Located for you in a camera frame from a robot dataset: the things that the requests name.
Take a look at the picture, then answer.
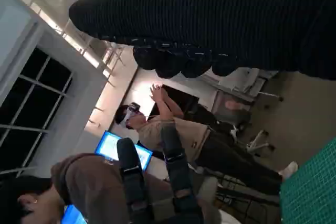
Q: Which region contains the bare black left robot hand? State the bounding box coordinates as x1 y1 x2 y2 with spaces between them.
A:
117 125 204 224

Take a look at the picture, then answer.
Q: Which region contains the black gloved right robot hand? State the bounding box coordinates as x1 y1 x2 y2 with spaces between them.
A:
68 0 336 79

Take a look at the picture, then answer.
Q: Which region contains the blue lit monitor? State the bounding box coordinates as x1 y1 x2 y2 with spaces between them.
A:
94 131 153 171

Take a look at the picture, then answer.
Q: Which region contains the person in brown top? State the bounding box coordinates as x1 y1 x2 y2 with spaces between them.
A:
0 153 218 224

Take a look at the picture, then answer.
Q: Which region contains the white VR headset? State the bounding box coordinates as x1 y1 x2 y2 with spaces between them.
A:
123 102 141 125

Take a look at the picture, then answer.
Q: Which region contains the blue lit laptop screen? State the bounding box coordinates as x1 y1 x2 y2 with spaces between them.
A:
60 204 87 224

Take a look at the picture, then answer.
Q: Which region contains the person with headset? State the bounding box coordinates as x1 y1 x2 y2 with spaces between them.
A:
114 83 299 196

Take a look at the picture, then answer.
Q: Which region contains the black screen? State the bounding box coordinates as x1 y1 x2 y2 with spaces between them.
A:
162 84 200 116

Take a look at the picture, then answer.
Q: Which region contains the dark paned window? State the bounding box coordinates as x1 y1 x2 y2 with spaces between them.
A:
0 48 73 176

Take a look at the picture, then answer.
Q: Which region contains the green cutting mat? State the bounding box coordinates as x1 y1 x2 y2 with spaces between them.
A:
279 137 336 224

